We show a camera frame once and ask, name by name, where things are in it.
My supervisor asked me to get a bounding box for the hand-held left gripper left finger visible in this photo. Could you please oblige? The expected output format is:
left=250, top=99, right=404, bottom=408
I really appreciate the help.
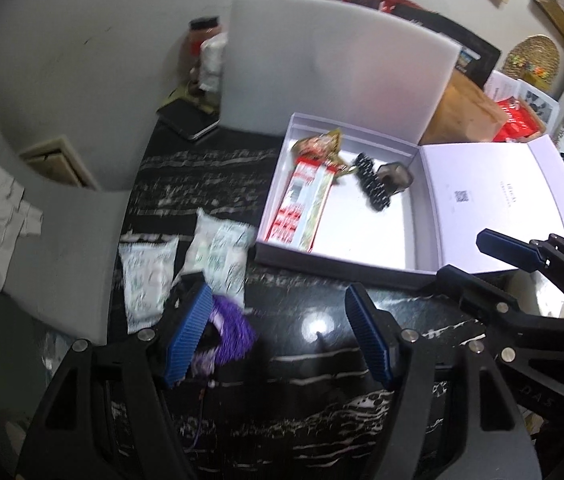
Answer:
left=14, top=272, right=215, bottom=480

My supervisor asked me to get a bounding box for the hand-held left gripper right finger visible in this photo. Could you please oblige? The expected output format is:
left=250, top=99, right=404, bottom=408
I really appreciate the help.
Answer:
left=344, top=282, right=542, bottom=480

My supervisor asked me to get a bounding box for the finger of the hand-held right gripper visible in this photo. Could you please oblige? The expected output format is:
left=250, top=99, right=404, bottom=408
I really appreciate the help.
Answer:
left=476, top=228, right=564, bottom=301
left=434, top=265, right=564, bottom=336

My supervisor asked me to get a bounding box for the purple tassel pouch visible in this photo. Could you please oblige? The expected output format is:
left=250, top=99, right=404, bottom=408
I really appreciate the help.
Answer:
left=189, top=295, right=257, bottom=376

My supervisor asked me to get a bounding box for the white green printed packet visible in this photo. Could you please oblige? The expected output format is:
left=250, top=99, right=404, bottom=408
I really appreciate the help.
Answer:
left=182, top=208, right=257, bottom=306
left=118, top=249, right=180, bottom=333

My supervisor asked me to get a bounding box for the white gift box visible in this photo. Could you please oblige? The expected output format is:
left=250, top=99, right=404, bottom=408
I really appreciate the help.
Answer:
left=254, top=112, right=564, bottom=291

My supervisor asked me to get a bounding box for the red white snack packet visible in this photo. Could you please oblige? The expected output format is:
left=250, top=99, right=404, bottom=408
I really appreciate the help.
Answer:
left=268, top=156, right=337, bottom=252

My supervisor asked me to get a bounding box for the black hair claw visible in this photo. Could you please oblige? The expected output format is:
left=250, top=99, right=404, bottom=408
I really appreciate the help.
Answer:
left=353, top=152, right=393, bottom=209

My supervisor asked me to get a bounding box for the gold red snack packet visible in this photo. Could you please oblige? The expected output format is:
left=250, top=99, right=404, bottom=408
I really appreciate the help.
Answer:
left=291, top=129, right=357, bottom=178

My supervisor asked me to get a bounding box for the white plastic bag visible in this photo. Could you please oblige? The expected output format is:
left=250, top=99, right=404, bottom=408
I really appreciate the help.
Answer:
left=506, top=270, right=564, bottom=318

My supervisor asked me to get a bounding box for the large red packet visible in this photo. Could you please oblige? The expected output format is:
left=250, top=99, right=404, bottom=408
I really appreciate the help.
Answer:
left=492, top=96, right=547, bottom=142

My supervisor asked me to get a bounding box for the brown paper bag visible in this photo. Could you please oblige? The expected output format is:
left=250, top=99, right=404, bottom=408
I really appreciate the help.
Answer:
left=422, top=67, right=508, bottom=145

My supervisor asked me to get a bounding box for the white paper leaflet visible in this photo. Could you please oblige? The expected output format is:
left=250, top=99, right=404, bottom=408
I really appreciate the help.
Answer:
left=484, top=70, right=560, bottom=133

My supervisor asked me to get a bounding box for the wicker basket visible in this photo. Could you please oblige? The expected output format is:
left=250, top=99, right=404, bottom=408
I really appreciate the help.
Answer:
left=504, top=35, right=560, bottom=96

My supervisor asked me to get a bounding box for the black package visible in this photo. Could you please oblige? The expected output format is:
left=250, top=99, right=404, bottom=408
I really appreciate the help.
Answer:
left=392, top=2, right=502, bottom=86

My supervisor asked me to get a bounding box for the black smartphone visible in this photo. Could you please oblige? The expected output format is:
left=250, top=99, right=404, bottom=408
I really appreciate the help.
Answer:
left=157, top=99, right=220, bottom=142

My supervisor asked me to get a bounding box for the white foam board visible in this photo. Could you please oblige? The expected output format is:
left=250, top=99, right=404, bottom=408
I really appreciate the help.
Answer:
left=219, top=0, right=462, bottom=143

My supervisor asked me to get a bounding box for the white plastic wrapped bundle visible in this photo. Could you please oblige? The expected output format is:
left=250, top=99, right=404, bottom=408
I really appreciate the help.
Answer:
left=199, top=32, right=227, bottom=93

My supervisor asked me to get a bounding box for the brown lidded jar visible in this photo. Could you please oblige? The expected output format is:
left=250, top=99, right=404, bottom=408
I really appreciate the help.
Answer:
left=184, top=17, right=223, bottom=91

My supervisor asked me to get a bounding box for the beige wooden frame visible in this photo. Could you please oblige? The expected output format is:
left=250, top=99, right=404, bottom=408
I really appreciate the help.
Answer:
left=18, top=135, right=100, bottom=191

